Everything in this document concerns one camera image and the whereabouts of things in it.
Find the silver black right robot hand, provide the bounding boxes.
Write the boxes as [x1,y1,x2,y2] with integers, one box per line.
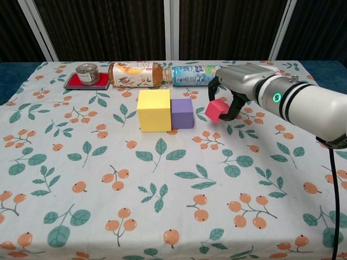
[207,64,274,122]

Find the small red foam cube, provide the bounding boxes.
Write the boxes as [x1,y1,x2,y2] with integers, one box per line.
[205,99,230,124]

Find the purple block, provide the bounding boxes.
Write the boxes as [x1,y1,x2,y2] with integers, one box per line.
[170,98,195,129]

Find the large yellow foam cube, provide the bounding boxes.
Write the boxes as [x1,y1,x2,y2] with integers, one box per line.
[137,89,172,133]

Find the light blue drink can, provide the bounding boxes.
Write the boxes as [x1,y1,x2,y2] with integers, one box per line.
[171,64,224,87]

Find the dark folding screen panel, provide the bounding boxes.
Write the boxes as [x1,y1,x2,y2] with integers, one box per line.
[25,0,170,62]
[169,0,296,62]
[0,0,48,63]
[271,0,347,62]

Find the amber tea bottle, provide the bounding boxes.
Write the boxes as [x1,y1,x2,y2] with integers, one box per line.
[107,61,174,88]

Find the fruit leaf print tablecloth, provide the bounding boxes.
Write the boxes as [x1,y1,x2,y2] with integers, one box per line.
[0,61,347,260]

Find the small silver tin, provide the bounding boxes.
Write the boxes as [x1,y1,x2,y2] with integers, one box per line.
[75,63,100,86]

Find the red box with coin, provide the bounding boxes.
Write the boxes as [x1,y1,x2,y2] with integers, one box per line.
[63,71,111,90]

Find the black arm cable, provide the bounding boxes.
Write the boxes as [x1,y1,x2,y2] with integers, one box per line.
[329,147,340,260]

